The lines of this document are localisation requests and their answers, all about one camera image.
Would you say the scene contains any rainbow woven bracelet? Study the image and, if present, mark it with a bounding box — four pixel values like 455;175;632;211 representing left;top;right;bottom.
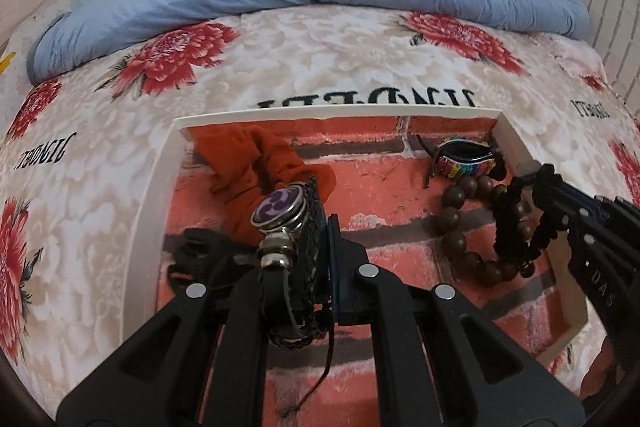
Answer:
417;134;501;188

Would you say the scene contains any red floral blanket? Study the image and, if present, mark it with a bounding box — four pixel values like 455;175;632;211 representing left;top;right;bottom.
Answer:
0;4;640;408

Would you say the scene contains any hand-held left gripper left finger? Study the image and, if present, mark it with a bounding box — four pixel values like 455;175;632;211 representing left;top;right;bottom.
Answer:
55;266;275;427

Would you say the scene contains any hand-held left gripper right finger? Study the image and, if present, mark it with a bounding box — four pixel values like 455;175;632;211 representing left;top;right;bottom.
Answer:
325;214;587;427

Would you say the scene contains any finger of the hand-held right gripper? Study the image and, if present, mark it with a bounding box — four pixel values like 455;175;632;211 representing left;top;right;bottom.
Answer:
531;179;603;270
547;172;640;235

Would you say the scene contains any orange scrunchie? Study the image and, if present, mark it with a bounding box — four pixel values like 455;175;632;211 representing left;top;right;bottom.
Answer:
192;122;337;248

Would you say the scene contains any black braided bracelet with pendant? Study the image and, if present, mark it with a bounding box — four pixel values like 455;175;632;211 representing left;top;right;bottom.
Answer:
250;176;334;413

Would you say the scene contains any black hair claw clip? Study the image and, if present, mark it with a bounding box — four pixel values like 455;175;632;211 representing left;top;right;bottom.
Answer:
167;228;261;303

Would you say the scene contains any dark wooden bead bracelet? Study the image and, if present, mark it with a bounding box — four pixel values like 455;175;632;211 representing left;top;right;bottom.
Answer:
434;176;539;288

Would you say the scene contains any black beaded hair tie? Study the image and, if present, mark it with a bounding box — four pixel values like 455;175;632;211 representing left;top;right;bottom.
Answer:
492;164;557;278

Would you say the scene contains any person's right hand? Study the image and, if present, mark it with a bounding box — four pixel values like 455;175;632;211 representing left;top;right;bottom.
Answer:
579;336;625;404

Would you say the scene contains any white tray with brick lining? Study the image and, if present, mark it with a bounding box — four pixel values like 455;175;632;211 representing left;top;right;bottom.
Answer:
131;107;591;427

